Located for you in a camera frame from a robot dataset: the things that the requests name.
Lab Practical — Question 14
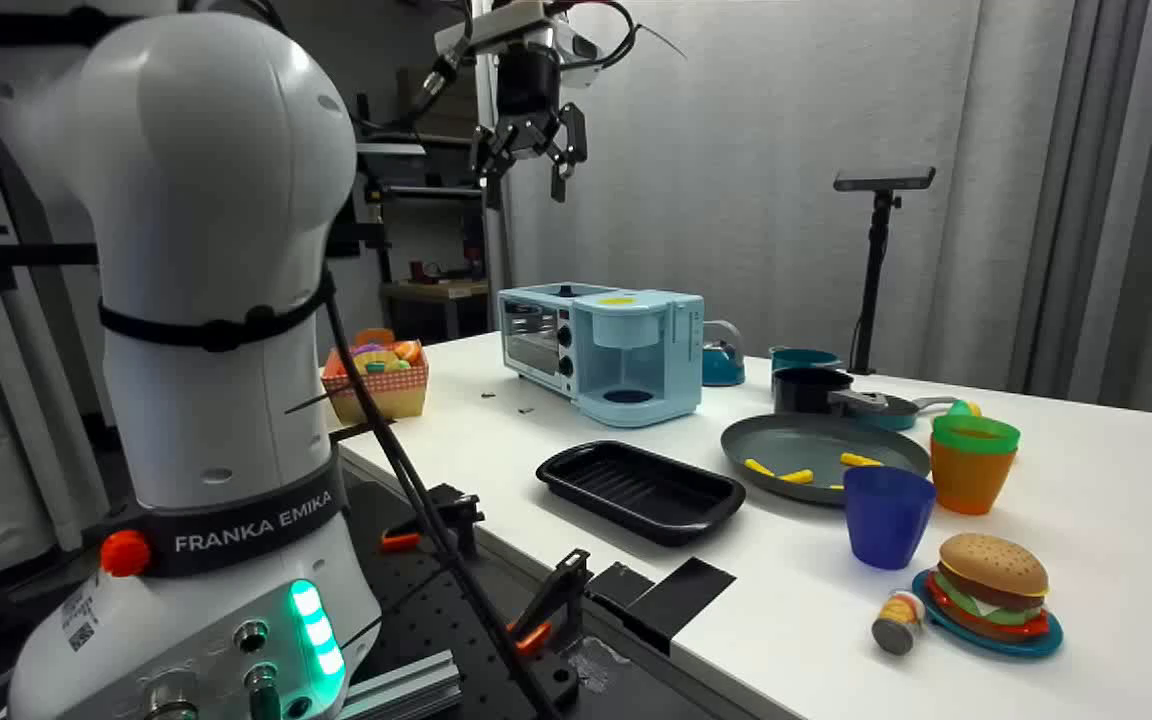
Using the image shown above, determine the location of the small dark pan with handle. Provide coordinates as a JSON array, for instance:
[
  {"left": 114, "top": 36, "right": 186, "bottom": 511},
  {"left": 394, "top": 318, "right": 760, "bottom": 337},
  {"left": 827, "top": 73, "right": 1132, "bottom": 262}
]
[{"left": 842, "top": 386, "right": 958, "bottom": 437}]

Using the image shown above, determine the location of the small toy condiment bottle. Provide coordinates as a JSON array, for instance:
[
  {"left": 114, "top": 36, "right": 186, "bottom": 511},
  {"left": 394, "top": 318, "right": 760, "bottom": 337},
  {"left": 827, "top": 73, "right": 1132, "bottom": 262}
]
[{"left": 868, "top": 587, "right": 926, "bottom": 659}]

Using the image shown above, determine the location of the teal toy kettle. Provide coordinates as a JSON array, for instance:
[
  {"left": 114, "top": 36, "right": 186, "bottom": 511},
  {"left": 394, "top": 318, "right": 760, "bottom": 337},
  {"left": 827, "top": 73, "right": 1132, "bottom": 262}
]
[{"left": 699, "top": 318, "right": 753, "bottom": 393}]

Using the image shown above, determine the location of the teal toy pot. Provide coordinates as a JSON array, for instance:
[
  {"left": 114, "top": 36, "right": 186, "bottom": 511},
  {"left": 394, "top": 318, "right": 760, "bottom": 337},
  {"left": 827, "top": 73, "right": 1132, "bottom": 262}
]
[{"left": 763, "top": 343, "right": 849, "bottom": 382}]

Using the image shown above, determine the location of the dark storage shelf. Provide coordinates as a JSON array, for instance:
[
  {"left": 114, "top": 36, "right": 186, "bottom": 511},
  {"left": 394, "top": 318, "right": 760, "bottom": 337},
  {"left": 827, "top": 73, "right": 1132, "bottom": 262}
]
[{"left": 354, "top": 65, "right": 509, "bottom": 343}]

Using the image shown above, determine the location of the orange cup with green lid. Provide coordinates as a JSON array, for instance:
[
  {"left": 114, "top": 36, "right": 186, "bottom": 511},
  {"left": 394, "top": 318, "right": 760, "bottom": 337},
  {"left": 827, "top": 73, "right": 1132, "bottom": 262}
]
[{"left": 926, "top": 408, "right": 1023, "bottom": 519}]

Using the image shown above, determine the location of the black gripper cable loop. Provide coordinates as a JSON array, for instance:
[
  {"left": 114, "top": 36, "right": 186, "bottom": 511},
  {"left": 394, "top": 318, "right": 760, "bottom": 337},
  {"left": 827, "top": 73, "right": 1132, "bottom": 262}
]
[{"left": 556, "top": 0, "right": 688, "bottom": 90}]

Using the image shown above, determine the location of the black ridged tray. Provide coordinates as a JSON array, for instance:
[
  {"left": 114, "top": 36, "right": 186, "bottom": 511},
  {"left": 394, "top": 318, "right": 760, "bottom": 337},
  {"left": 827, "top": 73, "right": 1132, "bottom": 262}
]
[{"left": 532, "top": 437, "right": 753, "bottom": 554}]

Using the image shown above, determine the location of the blue plastic cup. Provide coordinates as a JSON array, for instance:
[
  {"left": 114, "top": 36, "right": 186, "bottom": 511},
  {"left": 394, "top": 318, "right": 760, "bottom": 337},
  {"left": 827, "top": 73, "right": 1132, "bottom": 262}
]
[{"left": 838, "top": 466, "right": 939, "bottom": 577}]

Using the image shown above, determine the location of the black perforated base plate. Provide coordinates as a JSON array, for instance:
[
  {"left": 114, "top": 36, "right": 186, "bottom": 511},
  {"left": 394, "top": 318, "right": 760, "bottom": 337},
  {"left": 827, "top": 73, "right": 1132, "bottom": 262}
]
[{"left": 330, "top": 455, "right": 771, "bottom": 720}]

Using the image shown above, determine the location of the grey curtain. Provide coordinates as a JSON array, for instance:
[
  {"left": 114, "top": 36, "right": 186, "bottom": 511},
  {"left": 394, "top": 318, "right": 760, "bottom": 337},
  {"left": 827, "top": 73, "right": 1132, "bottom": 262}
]
[{"left": 926, "top": 0, "right": 1152, "bottom": 420}]

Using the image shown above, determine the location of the black toy pot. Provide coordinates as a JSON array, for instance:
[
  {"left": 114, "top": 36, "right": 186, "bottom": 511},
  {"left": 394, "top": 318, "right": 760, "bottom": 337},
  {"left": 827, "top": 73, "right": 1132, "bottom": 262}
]
[{"left": 767, "top": 366, "right": 861, "bottom": 420}]

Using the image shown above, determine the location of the black camera stand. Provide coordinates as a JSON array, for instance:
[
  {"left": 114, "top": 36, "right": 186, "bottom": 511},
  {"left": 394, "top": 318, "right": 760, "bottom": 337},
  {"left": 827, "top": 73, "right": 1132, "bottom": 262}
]
[{"left": 827, "top": 164, "right": 939, "bottom": 382}]

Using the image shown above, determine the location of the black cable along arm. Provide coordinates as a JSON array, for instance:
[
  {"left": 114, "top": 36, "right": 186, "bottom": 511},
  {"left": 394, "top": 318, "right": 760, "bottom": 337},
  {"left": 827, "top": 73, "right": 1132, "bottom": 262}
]
[{"left": 316, "top": 271, "right": 568, "bottom": 720}]

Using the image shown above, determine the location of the grey round plate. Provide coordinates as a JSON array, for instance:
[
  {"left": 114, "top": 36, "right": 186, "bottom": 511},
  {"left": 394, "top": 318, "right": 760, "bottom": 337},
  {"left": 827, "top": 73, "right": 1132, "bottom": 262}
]
[{"left": 717, "top": 408, "right": 936, "bottom": 511}]

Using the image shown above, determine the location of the orange basket with toy food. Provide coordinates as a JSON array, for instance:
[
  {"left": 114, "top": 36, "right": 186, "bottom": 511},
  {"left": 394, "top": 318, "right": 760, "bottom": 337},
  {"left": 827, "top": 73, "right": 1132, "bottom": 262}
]
[{"left": 321, "top": 325, "right": 430, "bottom": 433}]

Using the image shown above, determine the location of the black flat table edge bracket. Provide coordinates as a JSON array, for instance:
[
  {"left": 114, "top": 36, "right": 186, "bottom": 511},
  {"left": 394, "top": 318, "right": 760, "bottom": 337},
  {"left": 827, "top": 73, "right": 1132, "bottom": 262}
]
[{"left": 584, "top": 554, "right": 739, "bottom": 657}]

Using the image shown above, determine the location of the light blue coffee maker toaster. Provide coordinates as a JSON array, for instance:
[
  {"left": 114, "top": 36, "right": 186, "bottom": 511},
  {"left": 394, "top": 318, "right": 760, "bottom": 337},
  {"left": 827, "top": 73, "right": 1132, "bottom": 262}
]
[{"left": 497, "top": 278, "right": 710, "bottom": 433}]

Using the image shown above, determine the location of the black clamp with orange handle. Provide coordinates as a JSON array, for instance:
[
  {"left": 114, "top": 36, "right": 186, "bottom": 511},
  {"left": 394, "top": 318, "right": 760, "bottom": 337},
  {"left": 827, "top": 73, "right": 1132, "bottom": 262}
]
[
  {"left": 502, "top": 545, "right": 594, "bottom": 673},
  {"left": 375, "top": 484, "right": 487, "bottom": 561}
]

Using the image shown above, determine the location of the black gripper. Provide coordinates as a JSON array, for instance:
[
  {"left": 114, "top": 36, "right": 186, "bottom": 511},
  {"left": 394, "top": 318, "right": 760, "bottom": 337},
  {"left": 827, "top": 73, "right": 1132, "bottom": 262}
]
[{"left": 471, "top": 36, "right": 591, "bottom": 211}]

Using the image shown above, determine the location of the toy burger on blue plate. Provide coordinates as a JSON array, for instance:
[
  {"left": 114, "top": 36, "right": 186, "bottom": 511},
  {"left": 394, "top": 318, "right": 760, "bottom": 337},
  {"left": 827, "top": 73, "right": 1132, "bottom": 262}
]
[{"left": 908, "top": 527, "right": 1066, "bottom": 666}]

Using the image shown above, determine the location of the aluminium extrusion rail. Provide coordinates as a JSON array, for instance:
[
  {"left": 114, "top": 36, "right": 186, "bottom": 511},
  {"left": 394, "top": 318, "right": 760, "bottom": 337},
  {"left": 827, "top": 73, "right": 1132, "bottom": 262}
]
[{"left": 335, "top": 648, "right": 468, "bottom": 720}]

